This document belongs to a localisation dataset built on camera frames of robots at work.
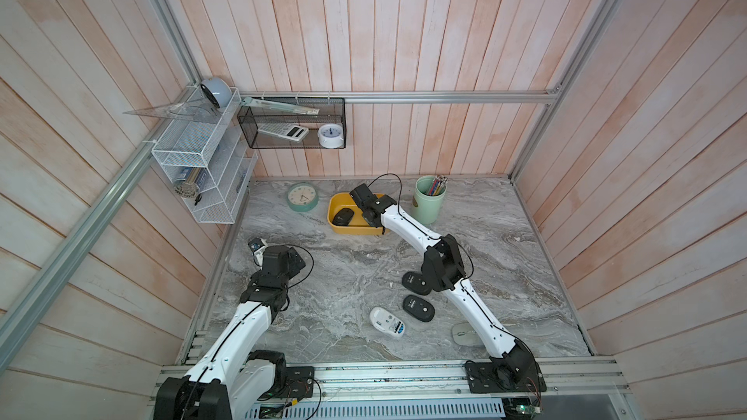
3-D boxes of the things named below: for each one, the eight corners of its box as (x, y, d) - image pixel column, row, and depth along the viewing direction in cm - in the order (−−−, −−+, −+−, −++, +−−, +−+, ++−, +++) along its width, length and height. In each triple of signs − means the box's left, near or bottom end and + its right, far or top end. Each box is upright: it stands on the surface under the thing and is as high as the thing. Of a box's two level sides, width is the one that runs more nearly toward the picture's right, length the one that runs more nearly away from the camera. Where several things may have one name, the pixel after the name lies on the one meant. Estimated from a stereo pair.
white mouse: (367, 319, 85) (367, 316, 83) (376, 306, 88) (376, 302, 85) (398, 341, 81) (399, 339, 79) (407, 326, 84) (408, 323, 82)
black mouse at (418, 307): (399, 309, 87) (400, 306, 85) (406, 294, 90) (406, 291, 88) (429, 324, 84) (431, 321, 82) (435, 309, 87) (437, 306, 85)
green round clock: (286, 211, 112) (284, 206, 109) (291, 187, 120) (289, 182, 118) (316, 211, 112) (315, 206, 110) (320, 187, 120) (319, 182, 118)
